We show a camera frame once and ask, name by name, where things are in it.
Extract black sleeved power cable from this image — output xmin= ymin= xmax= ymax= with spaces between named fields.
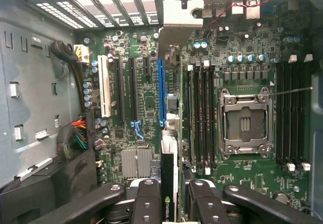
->
xmin=49 ymin=40 xmax=89 ymax=114

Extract open black PC case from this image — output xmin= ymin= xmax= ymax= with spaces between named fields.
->
xmin=0 ymin=0 xmax=323 ymax=224

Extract silver chipset heatsink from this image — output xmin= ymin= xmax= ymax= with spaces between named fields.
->
xmin=120 ymin=147 xmax=153 ymax=179

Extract black-latch RAM slot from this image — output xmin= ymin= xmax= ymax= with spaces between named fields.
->
xmin=194 ymin=62 xmax=204 ymax=172
xmin=210 ymin=62 xmax=219 ymax=172
xmin=292 ymin=60 xmax=302 ymax=171
xmin=276 ymin=62 xmax=286 ymax=169

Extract thin metal locking lever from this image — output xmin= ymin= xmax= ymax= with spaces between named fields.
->
xmin=268 ymin=86 xmax=314 ymax=98

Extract silver coin cell battery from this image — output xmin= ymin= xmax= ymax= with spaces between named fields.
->
xmin=273 ymin=190 xmax=290 ymax=206

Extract black plastic shroud box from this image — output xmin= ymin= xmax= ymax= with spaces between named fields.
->
xmin=0 ymin=155 xmax=101 ymax=224

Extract CPU socket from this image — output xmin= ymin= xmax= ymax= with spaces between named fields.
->
xmin=218 ymin=86 xmax=275 ymax=160

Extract blue expansion slot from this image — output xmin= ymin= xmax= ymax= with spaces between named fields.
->
xmin=156 ymin=58 xmax=168 ymax=128

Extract white expansion slot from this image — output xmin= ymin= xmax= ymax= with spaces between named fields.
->
xmin=97 ymin=54 xmax=112 ymax=119

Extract white-latch RAM slot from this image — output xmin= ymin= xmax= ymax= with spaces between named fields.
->
xmin=284 ymin=54 xmax=296 ymax=172
xmin=187 ymin=64 xmax=196 ymax=173
xmin=203 ymin=60 xmax=212 ymax=176
xmin=300 ymin=54 xmax=313 ymax=172

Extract long black expansion slot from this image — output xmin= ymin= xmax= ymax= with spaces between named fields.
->
xmin=114 ymin=57 xmax=126 ymax=124
xmin=128 ymin=57 xmax=145 ymax=141

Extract green motherboard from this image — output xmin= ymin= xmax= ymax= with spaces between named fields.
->
xmin=75 ymin=0 xmax=315 ymax=211

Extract coloured power wire bundle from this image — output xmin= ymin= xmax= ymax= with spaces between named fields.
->
xmin=56 ymin=117 xmax=89 ymax=160

